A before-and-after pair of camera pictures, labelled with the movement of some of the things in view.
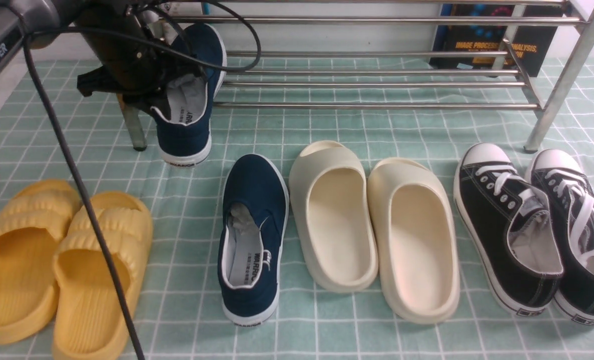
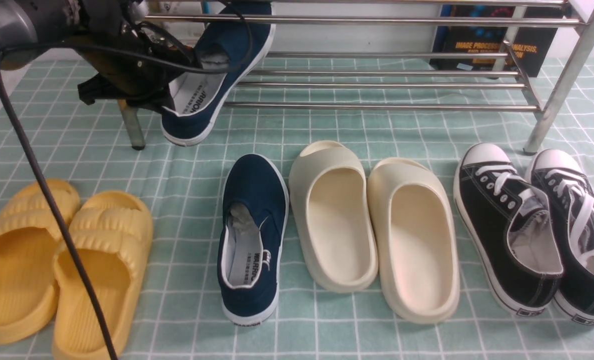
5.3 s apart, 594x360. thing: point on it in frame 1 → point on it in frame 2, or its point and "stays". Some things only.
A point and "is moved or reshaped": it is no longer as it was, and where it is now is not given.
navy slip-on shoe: (254, 221) stays
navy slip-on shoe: (184, 132) is moved or reshaped
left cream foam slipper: (329, 192) stays
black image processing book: (537, 46) stays
